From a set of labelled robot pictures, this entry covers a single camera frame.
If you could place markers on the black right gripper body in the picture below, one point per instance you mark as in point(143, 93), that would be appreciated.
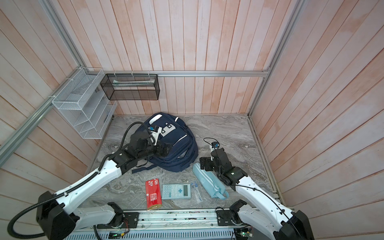
point(210, 164)

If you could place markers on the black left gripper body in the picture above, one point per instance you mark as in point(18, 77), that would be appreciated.
point(151, 150)

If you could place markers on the light blue pencil case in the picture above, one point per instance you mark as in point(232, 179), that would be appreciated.
point(214, 187)

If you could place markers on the navy blue student backpack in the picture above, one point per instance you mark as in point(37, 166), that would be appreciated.
point(175, 132)

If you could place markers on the clear pen pack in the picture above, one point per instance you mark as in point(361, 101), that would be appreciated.
point(196, 192)

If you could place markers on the red booklet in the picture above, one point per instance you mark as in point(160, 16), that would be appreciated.
point(153, 194)

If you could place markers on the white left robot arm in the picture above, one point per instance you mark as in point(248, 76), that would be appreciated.
point(72, 197)

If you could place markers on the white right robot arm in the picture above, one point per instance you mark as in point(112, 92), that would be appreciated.
point(273, 219)

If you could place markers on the light blue calculator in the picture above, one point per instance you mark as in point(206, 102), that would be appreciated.
point(176, 191)

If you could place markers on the black mesh basket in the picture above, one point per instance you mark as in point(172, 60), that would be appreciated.
point(131, 87)

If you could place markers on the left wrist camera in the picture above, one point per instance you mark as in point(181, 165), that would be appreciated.
point(154, 134)

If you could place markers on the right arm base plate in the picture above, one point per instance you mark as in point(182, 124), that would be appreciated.
point(227, 217)

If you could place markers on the aluminium front rail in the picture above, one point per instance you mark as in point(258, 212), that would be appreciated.
point(177, 222)

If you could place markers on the white wire mesh shelf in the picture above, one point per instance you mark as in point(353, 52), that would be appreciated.
point(84, 104)

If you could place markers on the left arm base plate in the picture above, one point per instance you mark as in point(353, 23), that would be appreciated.
point(126, 220)

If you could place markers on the aluminium wall rail frame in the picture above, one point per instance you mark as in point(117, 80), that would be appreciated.
point(22, 133)

